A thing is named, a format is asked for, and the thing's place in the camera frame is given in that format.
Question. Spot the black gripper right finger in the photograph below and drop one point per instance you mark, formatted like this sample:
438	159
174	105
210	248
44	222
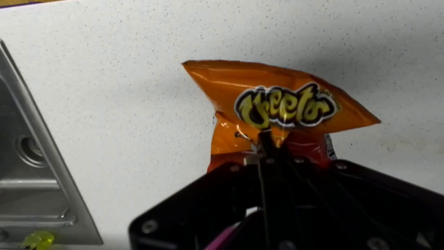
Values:
352	209

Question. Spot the orange Cheetos snack bag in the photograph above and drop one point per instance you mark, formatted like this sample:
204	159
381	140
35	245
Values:
231	85

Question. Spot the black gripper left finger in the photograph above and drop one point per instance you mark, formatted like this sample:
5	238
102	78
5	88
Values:
185	217

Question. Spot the stainless steel double sink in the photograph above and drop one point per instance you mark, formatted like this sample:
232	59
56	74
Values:
28	176

